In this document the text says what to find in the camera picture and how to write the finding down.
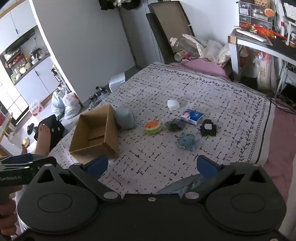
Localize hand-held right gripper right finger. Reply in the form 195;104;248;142
181;155;277;202

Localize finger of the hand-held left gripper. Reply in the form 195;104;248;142
29;155;57;169

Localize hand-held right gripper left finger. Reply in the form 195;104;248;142
28;155;122;205

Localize blue crochet coaster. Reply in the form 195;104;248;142
177;134;200;151

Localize brown cardboard box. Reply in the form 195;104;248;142
69;104;120;161

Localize black knitted item white patch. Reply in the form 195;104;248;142
200;119;219;137

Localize blue tissue pack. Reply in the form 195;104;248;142
180;109;204;125

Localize dark fabric scrunchie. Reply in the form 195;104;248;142
165;118;186;132

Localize grey-blue fluffy plush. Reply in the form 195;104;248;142
115;107;137;130

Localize burger plush toy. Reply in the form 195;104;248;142
144;121;163;134

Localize white cloth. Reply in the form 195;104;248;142
167;99;180;111

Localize person's left hand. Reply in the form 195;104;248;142
0;185;22;235

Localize person's foot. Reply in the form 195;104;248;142
34;124;52;155

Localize black polka dot cushion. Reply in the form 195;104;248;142
34;114;65;150

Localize red and white plastic bag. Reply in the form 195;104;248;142
29;100;44;116

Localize grey plastic bag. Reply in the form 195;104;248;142
51;89;68;115

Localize white plastic bag red print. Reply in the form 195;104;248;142
64;92;81;119

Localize white kitchen cabinet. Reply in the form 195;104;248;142
0;6;61;122

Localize pink bed sheet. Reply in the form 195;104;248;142
169;57;296;194

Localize white box appliance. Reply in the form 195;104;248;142
108;72;127;92

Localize white black-patterned blanket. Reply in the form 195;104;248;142
49;62;276;195

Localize white bag hanging on desk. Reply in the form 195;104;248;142
253;52;277;90

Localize white desk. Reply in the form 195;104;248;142
227;28;296;99

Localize pile of white plastic bags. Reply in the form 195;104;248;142
182;33;232;65

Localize clear plastic bottle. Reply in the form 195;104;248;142
170;37;200;59

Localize flat cardboard box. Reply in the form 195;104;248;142
146;0;195;65

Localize clear drawer organizer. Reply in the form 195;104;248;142
238;0;275;25

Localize hanging clothes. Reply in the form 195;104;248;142
99;0;141;10

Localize white keyboard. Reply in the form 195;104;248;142
284;2;296;17

